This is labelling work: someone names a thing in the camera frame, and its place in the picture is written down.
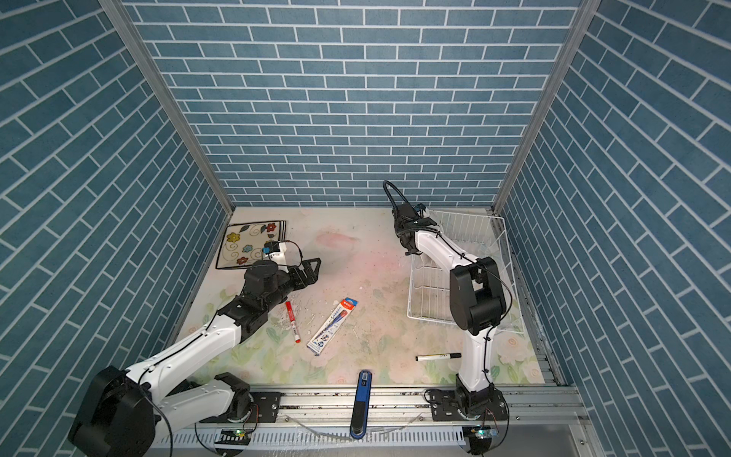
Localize pen package red blue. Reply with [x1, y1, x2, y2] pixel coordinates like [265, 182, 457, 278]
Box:
[306, 297, 358, 356]

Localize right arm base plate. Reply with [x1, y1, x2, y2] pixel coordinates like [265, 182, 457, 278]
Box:
[424, 387, 509, 422]

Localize blue black handheld device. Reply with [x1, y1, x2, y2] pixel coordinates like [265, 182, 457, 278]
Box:
[350, 369, 372, 440]

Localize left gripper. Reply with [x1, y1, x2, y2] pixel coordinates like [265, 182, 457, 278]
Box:
[262, 256, 322, 314]

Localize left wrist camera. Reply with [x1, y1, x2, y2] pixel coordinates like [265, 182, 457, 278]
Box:
[262, 241, 287, 266]

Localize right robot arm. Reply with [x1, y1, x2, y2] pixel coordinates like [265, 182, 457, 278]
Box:
[391, 202, 512, 421]

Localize red marker pen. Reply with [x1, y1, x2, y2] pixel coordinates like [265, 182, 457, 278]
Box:
[286, 301, 301, 344]

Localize white wire dish rack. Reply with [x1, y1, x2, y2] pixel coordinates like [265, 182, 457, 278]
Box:
[407, 209, 519, 336]

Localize white cable duct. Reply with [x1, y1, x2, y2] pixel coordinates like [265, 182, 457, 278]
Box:
[152, 427, 466, 451]

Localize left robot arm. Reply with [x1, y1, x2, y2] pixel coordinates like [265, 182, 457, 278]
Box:
[68, 258, 322, 456]

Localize black white marker pen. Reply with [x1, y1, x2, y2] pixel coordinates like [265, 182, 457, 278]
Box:
[415, 352, 462, 362]

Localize right circuit board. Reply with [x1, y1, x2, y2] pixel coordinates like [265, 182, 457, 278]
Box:
[468, 426, 499, 440]

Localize black square plate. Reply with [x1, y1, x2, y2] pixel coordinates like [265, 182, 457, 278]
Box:
[215, 220, 287, 270]

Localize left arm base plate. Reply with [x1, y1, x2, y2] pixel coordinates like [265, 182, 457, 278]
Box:
[227, 391, 283, 424]

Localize left circuit board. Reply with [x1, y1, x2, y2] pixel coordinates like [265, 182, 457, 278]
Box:
[215, 428, 251, 447]

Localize aluminium rail frame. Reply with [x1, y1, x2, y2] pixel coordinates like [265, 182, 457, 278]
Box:
[121, 383, 603, 456]

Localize circuit board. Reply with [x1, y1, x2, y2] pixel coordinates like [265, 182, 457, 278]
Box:
[215, 428, 251, 447]
[468, 426, 499, 440]

